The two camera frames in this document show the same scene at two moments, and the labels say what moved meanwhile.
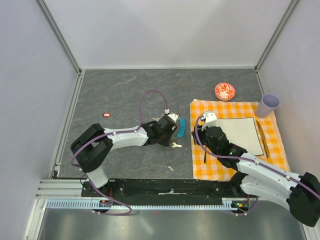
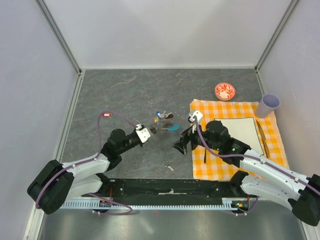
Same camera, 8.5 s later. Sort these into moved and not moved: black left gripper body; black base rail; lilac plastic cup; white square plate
Moved: black left gripper body
Not moved: black base rail; white square plate; lilac plastic cup
